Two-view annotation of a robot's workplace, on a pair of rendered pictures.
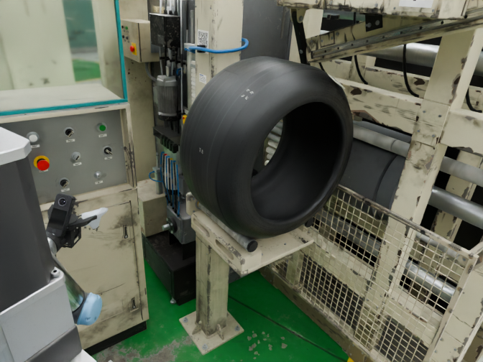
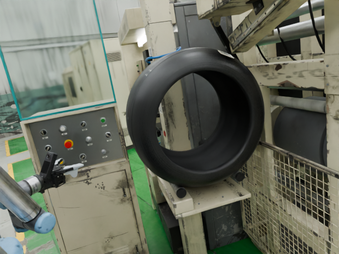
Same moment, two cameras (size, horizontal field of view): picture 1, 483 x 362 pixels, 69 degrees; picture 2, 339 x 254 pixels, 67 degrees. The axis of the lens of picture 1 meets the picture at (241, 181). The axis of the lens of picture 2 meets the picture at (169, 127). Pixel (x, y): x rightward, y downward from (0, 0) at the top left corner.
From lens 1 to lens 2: 0.54 m
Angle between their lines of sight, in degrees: 28
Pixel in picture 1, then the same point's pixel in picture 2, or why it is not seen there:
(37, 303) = not seen: outside the picture
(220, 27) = (157, 42)
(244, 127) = (143, 94)
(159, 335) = not seen: outside the picture
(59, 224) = (45, 170)
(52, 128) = (73, 122)
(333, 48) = (241, 36)
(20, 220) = not seen: outside the picture
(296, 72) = (184, 52)
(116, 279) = (121, 228)
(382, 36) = (265, 13)
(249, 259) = (180, 204)
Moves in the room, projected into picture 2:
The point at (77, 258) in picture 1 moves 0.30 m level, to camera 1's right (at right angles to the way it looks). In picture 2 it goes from (92, 208) to (132, 212)
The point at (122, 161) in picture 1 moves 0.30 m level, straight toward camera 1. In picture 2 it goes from (119, 142) to (105, 160)
